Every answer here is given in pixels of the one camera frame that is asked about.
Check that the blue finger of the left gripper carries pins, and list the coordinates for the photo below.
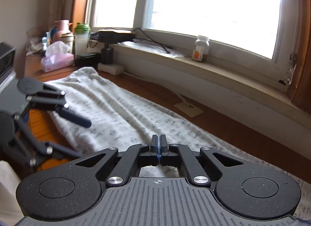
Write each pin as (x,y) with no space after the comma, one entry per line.
(49,98)
(42,151)

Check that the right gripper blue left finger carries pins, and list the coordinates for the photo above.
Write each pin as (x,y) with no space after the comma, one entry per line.
(150,155)

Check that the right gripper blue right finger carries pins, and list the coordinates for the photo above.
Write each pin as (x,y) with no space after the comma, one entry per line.
(168,153)

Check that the white patterned pajama garment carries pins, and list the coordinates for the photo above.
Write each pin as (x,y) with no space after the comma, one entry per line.
(121,118)

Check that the pink tissue pack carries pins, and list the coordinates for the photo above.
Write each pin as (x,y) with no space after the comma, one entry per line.
(57,56)

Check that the black quilted case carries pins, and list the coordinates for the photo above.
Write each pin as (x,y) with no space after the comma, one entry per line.
(87,59)

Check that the white power strip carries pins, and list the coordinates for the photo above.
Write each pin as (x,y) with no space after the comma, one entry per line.
(112,69)

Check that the black power adapter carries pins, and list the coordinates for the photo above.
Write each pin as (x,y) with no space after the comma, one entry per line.
(107,55)

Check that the small blue white bottle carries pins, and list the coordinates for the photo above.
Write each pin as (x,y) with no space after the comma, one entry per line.
(44,43)

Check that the white pink thermos cup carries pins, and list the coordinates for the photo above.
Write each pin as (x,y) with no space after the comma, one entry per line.
(60,32)

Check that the green lid shaker bottle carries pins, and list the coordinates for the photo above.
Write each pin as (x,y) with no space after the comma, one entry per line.
(81,38)

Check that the black box on sill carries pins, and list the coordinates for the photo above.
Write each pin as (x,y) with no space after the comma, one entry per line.
(115,36)

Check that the clear plastic bag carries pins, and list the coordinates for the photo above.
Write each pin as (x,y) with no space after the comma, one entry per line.
(154,49)

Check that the glass jar orange label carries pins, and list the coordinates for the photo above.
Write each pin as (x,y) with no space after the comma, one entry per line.
(201,48)

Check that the beige cable cover plate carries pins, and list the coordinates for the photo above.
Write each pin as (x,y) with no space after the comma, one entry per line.
(189,109)

